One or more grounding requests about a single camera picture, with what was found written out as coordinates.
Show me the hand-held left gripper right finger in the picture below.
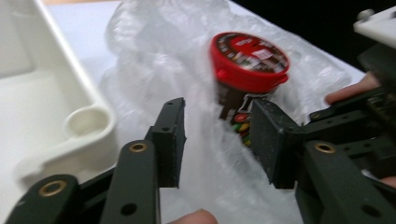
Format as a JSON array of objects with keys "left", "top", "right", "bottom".
[{"left": 249, "top": 98, "right": 308, "bottom": 190}]

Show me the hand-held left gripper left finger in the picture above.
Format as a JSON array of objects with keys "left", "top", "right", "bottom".
[{"left": 144, "top": 96, "right": 188, "bottom": 189}]

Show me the red lidded candy jar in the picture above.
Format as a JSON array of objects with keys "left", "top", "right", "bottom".
[{"left": 208, "top": 31, "right": 291, "bottom": 147}]

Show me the clear plastic bag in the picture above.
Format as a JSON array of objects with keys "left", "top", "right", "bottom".
[{"left": 99, "top": 0, "right": 366, "bottom": 224}]

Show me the white plastic bin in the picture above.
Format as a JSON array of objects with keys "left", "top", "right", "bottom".
[{"left": 0, "top": 0, "right": 118, "bottom": 191}]

